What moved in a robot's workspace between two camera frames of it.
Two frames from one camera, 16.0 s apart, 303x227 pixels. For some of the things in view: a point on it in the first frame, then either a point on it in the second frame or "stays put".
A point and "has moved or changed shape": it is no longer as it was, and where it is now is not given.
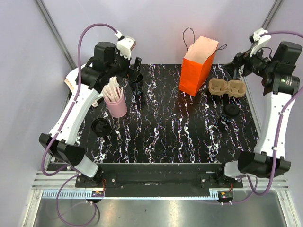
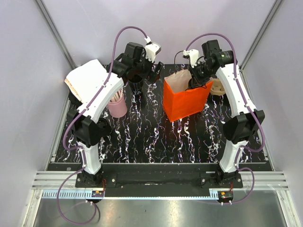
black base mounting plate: x=159 y=179 stays put
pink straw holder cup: x=117 y=109 stays put
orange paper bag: x=196 y=65 has moved or changed shape
